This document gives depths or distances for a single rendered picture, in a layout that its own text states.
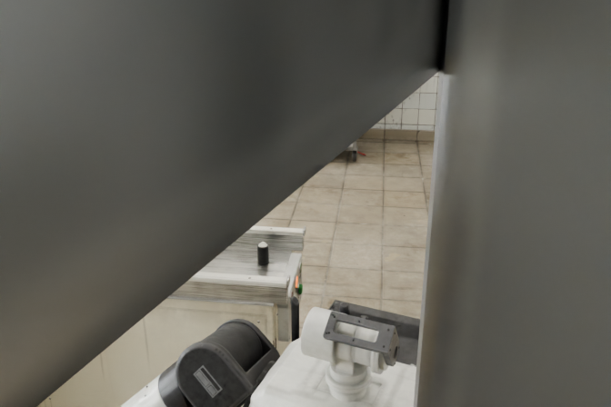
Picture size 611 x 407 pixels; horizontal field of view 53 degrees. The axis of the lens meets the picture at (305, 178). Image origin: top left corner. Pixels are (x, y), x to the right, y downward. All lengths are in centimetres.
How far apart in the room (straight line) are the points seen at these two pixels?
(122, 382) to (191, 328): 28
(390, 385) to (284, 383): 15
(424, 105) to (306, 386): 492
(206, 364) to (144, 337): 78
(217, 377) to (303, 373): 13
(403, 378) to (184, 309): 83
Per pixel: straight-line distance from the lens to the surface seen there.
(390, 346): 79
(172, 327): 167
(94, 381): 187
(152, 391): 104
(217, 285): 158
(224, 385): 95
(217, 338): 98
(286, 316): 163
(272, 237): 181
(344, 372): 85
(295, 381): 91
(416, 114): 571
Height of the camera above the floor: 167
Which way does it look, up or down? 21 degrees down
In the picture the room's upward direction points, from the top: straight up
